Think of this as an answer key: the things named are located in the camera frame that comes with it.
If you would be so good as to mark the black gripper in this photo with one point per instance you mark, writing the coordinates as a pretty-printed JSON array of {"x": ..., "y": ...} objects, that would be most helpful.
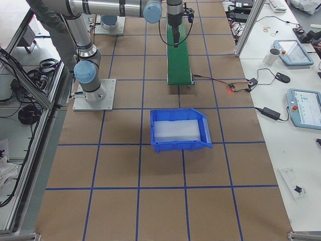
[{"x": 173, "y": 21}]

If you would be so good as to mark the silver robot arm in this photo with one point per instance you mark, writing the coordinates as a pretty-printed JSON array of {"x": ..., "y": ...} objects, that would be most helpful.
[
  {"x": 60, "y": 14},
  {"x": 108, "y": 20}
]

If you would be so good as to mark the green conveyor belt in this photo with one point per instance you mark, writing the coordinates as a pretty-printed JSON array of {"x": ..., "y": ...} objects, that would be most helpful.
[{"x": 179, "y": 72}]

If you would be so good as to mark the large black power brick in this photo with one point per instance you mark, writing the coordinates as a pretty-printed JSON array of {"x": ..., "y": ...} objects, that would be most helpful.
[{"x": 241, "y": 17}]

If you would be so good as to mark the blue plastic bin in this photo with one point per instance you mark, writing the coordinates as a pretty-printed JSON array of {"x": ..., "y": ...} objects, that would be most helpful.
[{"x": 180, "y": 114}]

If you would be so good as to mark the white mug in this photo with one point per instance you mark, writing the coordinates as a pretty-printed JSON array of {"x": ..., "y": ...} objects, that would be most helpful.
[{"x": 271, "y": 57}]

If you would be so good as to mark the white foam pad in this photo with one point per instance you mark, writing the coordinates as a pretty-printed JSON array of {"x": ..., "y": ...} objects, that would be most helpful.
[{"x": 180, "y": 130}]

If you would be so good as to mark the black computer mouse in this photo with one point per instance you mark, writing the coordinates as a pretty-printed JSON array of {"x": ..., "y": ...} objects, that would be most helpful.
[{"x": 282, "y": 77}]

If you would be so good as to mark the blue teach pendant far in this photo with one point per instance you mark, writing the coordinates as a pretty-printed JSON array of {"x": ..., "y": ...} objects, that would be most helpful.
[{"x": 293, "y": 53}]

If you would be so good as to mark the blue teach pendant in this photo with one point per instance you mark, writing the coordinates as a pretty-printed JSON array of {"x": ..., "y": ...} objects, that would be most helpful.
[
  {"x": 304, "y": 108},
  {"x": 293, "y": 53}
]

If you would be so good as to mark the person in grey jacket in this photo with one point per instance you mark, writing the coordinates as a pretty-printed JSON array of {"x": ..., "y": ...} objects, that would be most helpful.
[{"x": 60, "y": 36}]

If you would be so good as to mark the black power adapter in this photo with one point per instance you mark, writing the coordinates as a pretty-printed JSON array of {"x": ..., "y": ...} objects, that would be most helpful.
[{"x": 270, "y": 113}]

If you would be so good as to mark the blue teach pendant near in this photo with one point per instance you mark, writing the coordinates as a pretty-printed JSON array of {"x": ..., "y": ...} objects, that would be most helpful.
[{"x": 304, "y": 108}]

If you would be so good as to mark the clear plastic bag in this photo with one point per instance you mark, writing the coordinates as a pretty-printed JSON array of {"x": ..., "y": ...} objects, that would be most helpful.
[{"x": 291, "y": 181}]

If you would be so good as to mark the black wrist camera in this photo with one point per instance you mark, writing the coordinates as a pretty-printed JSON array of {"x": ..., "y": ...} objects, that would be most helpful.
[{"x": 189, "y": 13}]

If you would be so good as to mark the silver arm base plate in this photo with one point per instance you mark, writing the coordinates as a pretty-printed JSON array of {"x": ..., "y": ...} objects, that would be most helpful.
[
  {"x": 118, "y": 29},
  {"x": 101, "y": 99}
]

